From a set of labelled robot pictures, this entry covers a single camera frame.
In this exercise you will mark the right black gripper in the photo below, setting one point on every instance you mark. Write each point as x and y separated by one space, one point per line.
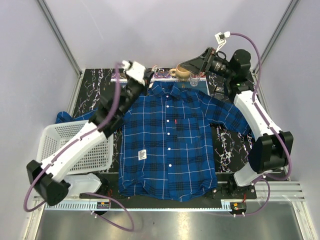
202 63

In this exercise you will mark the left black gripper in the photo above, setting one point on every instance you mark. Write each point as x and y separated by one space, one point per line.
147 77

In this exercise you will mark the blue plaid shirt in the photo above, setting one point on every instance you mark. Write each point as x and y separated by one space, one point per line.
167 145

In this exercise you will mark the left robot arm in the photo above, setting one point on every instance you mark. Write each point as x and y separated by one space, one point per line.
47 178

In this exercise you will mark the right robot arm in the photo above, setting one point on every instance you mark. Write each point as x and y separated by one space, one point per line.
272 148

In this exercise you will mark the blue patterned placemat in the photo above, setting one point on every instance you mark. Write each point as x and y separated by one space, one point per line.
163 75

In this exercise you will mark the small clear glass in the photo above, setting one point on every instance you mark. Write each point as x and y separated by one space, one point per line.
194 79

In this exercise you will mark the tan ceramic mug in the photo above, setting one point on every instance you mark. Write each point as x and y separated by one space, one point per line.
180 73

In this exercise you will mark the white plastic basket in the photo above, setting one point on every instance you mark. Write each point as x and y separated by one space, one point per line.
69 153

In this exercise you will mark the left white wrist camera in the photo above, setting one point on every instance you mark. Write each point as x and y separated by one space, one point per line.
134 70

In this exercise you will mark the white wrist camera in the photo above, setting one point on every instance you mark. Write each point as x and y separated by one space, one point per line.
134 70
221 39

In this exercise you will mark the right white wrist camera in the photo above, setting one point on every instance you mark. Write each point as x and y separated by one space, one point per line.
221 39

